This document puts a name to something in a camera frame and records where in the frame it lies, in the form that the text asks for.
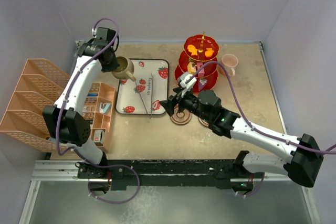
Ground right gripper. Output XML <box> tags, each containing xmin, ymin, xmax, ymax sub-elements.
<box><xmin>159</xmin><ymin>86</ymin><xmax>211</xmax><ymax>123</ymax></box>

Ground brown wooden coaster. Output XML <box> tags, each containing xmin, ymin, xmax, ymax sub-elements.
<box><xmin>170</xmin><ymin>107</ymin><xmax>192</xmax><ymax>125</ymax></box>
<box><xmin>198</xmin><ymin>118</ymin><xmax>209</xmax><ymax>127</ymax></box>

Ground metal tongs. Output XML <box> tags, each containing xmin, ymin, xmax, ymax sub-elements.
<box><xmin>134</xmin><ymin>71</ymin><xmax>154</xmax><ymax>118</ymax></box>

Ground purple cake slice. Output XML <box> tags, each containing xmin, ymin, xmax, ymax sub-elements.
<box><xmin>198</xmin><ymin>78</ymin><xmax>207</xmax><ymax>91</ymax></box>

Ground beige ceramic mug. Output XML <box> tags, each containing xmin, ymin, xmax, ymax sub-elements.
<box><xmin>112</xmin><ymin>56</ymin><xmax>136</xmax><ymax>82</ymax></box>

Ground yellow cake slice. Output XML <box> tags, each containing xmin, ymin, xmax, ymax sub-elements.
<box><xmin>187</xmin><ymin>61</ymin><xmax>197</xmax><ymax>74</ymax></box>

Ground pink cake slice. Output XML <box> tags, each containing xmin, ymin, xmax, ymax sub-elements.
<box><xmin>197</xmin><ymin>62</ymin><xmax>205</xmax><ymax>78</ymax></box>

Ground orange fish cake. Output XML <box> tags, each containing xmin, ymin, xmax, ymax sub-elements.
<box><xmin>204</xmin><ymin>48</ymin><xmax>214</xmax><ymax>58</ymax></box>
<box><xmin>187</xmin><ymin>45</ymin><xmax>198</xmax><ymax>56</ymax></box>

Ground pink mug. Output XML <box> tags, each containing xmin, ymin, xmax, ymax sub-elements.
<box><xmin>220</xmin><ymin>54</ymin><xmax>239</xmax><ymax>77</ymax></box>

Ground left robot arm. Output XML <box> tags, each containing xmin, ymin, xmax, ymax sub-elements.
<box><xmin>43</xmin><ymin>27</ymin><xmax>119</xmax><ymax>178</ymax></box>

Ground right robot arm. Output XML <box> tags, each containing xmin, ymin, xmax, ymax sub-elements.
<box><xmin>160</xmin><ymin>73</ymin><xmax>324</xmax><ymax>188</ymax></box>

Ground white strawberry tray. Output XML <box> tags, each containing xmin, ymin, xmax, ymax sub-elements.
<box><xmin>115</xmin><ymin>58</ymin><xmax>169</xmax><ymax>116</ymax></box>

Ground blue eraser block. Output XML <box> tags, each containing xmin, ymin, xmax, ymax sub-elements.
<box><xmin>87</xmin><ymin>93</ymin><xmax>98</xmax><ymax>97</ymax></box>

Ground pink desk organizer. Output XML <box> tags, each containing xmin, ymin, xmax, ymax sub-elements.
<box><xmin>1</xmin><ymin>59</ymin><xmax>116</xmax><ymax>153</ymax></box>

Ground red three-tier cake stand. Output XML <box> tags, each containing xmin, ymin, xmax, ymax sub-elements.
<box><xmin>174</xmin><ymin>33</ymin><xmax>219</xmax><ymax>93</ymax></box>

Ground small grey box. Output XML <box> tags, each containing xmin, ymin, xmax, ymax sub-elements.
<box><xmin>93</xmin><ymin>129</ymin><xmax>105</xmax><ymax>145</ymax></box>

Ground black base frame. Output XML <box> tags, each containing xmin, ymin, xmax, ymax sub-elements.
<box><xmin>75</xmin><ymin>151</ymin><xmax>264</xmax><ymax>192</ymax></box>

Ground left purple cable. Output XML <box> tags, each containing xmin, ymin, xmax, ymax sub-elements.
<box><xmin>56</xmin><ymin>18</ymin><xmax>120</xmax><ymax>168</ymax></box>

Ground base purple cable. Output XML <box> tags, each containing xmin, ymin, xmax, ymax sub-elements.
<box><xmin>88</xmin><ymin>165</ymin><xmax>141</xmax><ymax>206</ymax></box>

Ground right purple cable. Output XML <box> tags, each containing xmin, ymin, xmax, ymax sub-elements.
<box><xmin>187</xmin><ymin>60</ymin><xmax>336</xmax><ymax>197</ymax></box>

